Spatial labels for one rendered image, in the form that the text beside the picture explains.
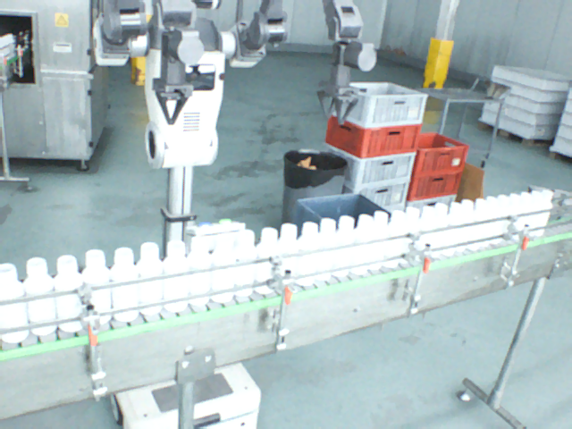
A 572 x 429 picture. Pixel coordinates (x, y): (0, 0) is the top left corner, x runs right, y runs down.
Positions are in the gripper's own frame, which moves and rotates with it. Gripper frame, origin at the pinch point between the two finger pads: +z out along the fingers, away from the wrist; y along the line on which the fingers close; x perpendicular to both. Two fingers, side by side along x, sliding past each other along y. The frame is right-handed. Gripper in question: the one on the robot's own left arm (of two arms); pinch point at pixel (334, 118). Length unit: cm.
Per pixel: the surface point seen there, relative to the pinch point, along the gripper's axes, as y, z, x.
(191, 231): 2.0, 29.4, 38.8
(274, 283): -19.5, 35.5, 25.1
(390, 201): 165, 109, -182
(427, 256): -25.1, 32.8, -19.9
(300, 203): 44, 45, -21
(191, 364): -20, 54, 46
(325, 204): 46, 48, -35
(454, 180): 176, 102, -261
